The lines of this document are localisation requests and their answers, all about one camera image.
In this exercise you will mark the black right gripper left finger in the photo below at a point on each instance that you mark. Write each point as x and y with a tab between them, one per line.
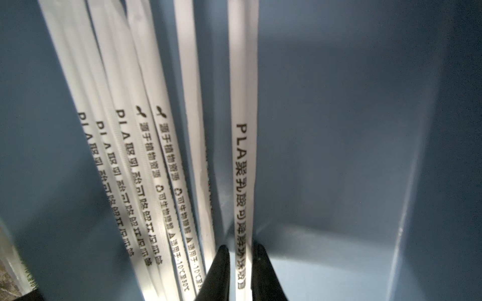
217	283

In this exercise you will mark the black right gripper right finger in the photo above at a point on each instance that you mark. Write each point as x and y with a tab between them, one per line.
264	282

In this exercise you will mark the blue plastic storage box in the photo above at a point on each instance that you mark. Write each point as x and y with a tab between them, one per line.
368	182

